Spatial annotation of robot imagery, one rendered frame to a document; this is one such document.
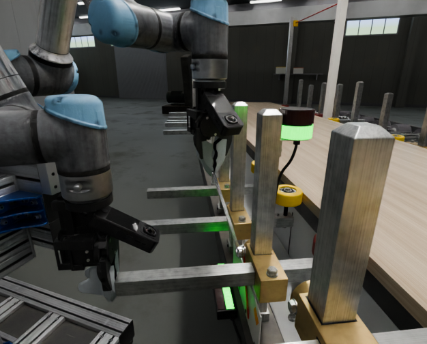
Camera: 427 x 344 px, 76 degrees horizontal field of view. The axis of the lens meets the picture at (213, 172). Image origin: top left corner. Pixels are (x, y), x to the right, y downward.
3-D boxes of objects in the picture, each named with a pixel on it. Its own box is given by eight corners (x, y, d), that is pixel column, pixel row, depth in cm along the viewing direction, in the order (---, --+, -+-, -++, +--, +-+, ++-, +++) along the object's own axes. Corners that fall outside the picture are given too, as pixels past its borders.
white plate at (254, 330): (256, 357, 52) (258, 317, 49) (231, 267, 76) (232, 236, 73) (258, 357, 52) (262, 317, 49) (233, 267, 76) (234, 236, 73)
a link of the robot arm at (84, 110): (41, 93, 41) (104, 93, 44) (54, 164, 44) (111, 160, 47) (29, 97, 34) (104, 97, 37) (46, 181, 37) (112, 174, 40)
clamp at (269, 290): (258, 304, 49) (260, 280, 47) (243, 256, 62) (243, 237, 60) (289, 301, 50) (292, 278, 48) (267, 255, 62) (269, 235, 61)
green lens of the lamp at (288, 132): (283, 140, 46) (284, 127, 45) (272, 133, 51) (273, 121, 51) (318, 139, 46) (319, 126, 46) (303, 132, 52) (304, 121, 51)
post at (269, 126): (249, 331, 61) (262, 110, 45) (246, 318, 64) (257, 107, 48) (265, 330, 61) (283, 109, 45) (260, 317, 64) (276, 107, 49)
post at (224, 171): (219, 226, 109) (220, 102, 93) (218, 222, 112) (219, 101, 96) (228, 226, 109) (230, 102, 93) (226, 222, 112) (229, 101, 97)
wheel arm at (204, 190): (147, 201, 97) (146, 190, 96) (148, 197, 101) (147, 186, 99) (267, 196, 102) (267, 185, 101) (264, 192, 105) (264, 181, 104)
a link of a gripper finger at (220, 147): (214, 168, 70) (215, 132, 67) (226, 175, 65) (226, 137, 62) (203, 170, 69) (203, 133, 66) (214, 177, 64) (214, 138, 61)
